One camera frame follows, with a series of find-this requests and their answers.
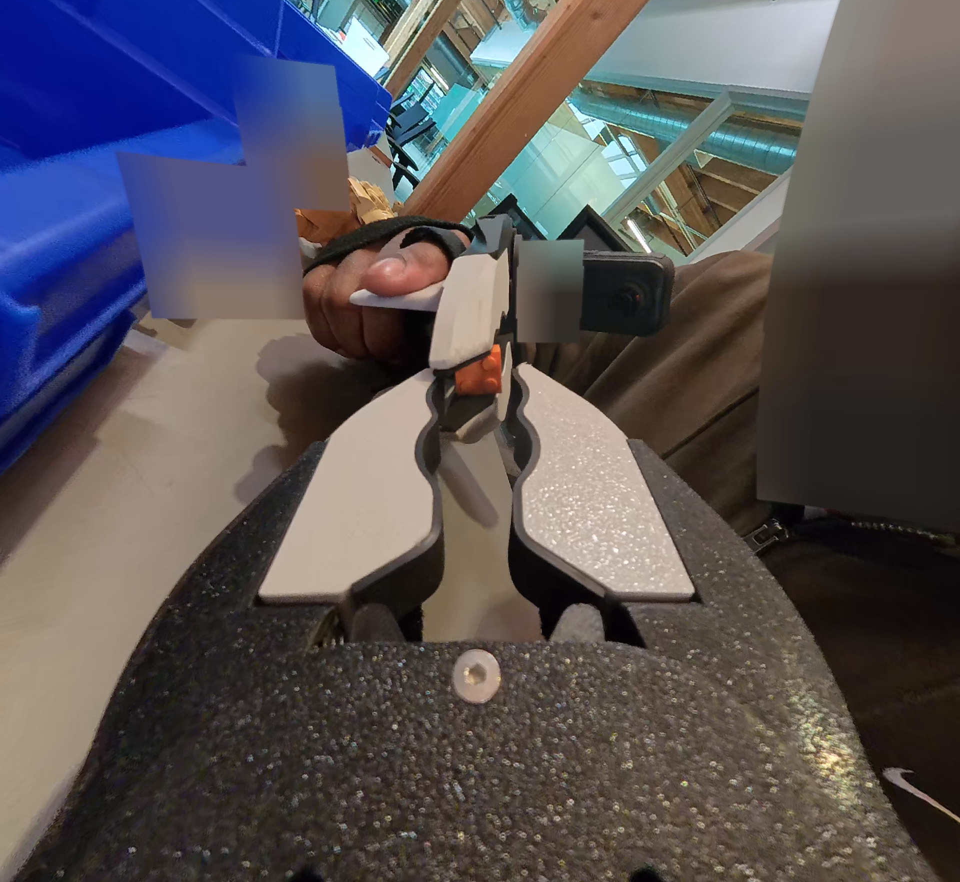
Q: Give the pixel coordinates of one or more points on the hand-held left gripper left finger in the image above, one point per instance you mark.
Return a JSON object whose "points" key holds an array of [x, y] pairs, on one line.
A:
{"points": [[367, 507]]}

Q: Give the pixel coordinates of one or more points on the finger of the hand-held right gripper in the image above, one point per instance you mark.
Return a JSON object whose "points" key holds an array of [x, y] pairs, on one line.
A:
{"points": [[469, 312]]}

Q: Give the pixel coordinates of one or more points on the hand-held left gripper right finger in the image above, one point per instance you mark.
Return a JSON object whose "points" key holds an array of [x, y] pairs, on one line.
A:
{"points": [[600, 514]]}

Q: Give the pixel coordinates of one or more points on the orange toy brick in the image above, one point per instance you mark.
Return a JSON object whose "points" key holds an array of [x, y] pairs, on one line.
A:
{"points": [[478, 370]]}

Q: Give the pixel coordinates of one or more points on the blue plastic bin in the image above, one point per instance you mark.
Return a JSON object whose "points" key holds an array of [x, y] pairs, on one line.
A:
{"points": [[75, 34]]}

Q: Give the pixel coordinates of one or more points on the person's right forearm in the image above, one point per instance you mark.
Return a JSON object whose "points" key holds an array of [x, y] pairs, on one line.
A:
{"points": [[675, 387]]}

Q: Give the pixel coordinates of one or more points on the black framed monitor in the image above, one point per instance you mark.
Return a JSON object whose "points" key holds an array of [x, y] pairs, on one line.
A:
{"points": [[592, 231]]}

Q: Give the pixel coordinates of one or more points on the black framed dark panel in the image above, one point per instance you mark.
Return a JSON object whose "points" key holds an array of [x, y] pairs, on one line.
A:
{"points": [[514, 211]]}

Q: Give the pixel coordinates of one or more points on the brown brick-built toy animal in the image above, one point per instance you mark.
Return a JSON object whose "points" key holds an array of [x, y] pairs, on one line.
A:
{"points": [[371, 199]]}

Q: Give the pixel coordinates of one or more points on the person's dark pants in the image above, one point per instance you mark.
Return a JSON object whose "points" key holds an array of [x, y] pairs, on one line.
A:
{"points": [[862, 642]]}

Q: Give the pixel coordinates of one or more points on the silver ventilation duct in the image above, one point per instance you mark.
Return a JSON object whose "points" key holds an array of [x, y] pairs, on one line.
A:
{"points": [[712, 139]]}

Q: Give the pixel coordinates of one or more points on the wooden support post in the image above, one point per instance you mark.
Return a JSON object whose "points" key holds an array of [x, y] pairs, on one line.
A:
{"points": [[555, 64]]}

